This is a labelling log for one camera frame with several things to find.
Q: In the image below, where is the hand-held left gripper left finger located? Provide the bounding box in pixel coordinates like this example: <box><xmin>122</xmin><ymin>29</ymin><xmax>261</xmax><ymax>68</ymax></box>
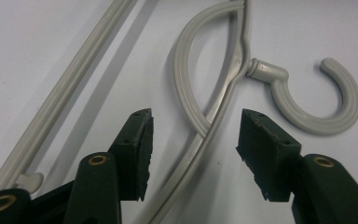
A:
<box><xmin>62</xmin><ymin>107</ymin><xmax>155</xmax><ymax>224</ymax></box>

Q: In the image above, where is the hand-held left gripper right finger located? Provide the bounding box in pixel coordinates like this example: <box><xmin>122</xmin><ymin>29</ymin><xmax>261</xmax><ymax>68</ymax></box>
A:
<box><xmin>235</xmin><ymin>108</ymin><xmax>358</xmax><ymax>224</ymax></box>

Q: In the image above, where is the grey plastic clothes hanger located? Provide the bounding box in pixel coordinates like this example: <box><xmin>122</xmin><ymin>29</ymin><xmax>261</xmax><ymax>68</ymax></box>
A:
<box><xmin>0</xmin><ymin>0</ymin><xmax>358</xmax><ymax>224</ymax></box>

